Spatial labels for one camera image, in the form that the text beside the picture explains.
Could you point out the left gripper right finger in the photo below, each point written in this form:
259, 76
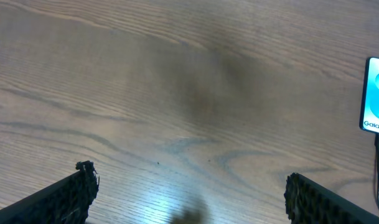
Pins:
307, 202

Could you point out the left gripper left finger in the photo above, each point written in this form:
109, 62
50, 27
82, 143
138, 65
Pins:
66, 201

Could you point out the blue Galaxy smartphone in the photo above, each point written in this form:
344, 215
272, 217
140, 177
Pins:
369, 113

